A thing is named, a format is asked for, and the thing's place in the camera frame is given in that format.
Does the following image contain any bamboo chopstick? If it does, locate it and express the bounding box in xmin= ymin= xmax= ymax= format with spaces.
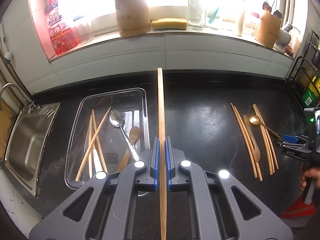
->
xmin=157 ymin=68 xmax=167 ymax=240

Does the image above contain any bamboo chopstick six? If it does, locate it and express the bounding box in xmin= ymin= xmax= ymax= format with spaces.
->
xmin=253 ymin=103 xmax=275 ymax=175

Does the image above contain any translucent amber plastic spoon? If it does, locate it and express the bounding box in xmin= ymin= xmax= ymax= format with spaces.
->
xmin=243 ymin=114 xmax=261 ymax=162

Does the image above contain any gold spoon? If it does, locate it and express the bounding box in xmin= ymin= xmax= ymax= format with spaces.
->
xmin=249 ymin=115 xmax=281 ymax=140

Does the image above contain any bamboo chopstick five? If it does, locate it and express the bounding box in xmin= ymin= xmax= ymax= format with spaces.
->
xmin=233 ymin=107 xmax=263 ymax=181

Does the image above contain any bamboo chopstick four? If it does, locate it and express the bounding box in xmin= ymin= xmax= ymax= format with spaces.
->
xmin=229 ymin=102 xmax=258 ymax=179

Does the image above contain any brown wooden spoon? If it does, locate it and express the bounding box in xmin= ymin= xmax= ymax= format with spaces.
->
xmin=117 ymin=126 xmax=140 ymax=172

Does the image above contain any white handled orange spoon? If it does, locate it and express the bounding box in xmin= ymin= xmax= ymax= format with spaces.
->
xmin=92 ymin=149 xmax=103 ymax=173

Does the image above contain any steel spoon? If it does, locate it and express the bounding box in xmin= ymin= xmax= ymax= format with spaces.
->
xmin=109 ymin=108 xmax=139 ymax=161

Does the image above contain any bamboo chopstick one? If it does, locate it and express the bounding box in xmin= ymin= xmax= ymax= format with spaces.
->
xmin=75 ymin=107 xmax=111 ymax=181

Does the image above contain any bamboo chopstick seven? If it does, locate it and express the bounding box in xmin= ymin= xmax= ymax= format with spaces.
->
xmin=262 ymin=117 xmax=279 ymax=171

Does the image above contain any bamboo chopstick two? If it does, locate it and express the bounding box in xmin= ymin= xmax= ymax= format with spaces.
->
xmin=92 ymin=109 xmax=108 ymax=174

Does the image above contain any person right hand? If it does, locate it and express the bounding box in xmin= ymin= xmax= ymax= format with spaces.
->
xmin=300 ymin=167 xmax=320 ymax=191

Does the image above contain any green box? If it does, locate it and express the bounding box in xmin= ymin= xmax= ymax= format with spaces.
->
xmin=302 ymin=77 xmax=319 ymax=107

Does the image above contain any clear plastic tray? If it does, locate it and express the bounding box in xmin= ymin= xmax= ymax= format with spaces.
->
xmin=65 ymin=88 xmax=150 ymax=190

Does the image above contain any white ceramic mortar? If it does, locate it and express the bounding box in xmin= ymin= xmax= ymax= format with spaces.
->
xmin=273 ymin=22 xmax=293 ymax=54

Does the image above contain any right bamboo utensil holder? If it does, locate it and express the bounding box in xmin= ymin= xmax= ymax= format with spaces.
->
xmin=254 ymin=11 xmax=282 ymax=49

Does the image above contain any bamboo utensil holder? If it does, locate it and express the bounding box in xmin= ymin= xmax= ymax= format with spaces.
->
xmin=114 ymin=0 xmax=151 ymax=37
xmin=254 ymin=11 xmax=282 ymax=49

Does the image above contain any stainless steel sink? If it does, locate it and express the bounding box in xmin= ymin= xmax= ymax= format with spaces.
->
xmin=4 ymin=102 xmax=61 ymax=197

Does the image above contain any yellow sponge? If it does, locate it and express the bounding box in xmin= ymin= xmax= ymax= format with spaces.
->
xmin=151 ymin=18 xmax=188 ymax=30

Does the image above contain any teal toothbrush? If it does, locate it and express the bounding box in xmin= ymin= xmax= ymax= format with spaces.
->
xmin=208 ymin=7 xmax=219 ymax=24

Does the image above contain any chrome faucet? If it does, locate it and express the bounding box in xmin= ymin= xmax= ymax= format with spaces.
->
xmin=0 ymin=82 xmax=37 ymax=113

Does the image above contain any clear glass pitcher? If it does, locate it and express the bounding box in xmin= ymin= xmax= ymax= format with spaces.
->
xmin=188 ymin=0 xmax=206 ymax=29

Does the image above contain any small glass jar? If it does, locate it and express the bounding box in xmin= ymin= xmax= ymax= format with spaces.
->
xmin=73 ymin=16 xmax=95 ymax=44

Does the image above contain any wooden cutting board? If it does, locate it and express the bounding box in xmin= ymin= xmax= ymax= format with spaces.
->
xmin=0 ymin=100 xmax=16 ymax=162

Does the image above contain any left bamboo utensil holder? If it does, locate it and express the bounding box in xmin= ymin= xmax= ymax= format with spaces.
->
xmin=114 ymin=0 xmax=151 ymax=37

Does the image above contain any red detergent bottle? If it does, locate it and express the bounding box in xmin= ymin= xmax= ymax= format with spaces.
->
xmin=44 ymin=0 xmax=80 ymax=56

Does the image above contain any black wire rack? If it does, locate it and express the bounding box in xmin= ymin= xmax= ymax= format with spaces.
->
xmin=285 ymin=28 xmax=320 ymax=100

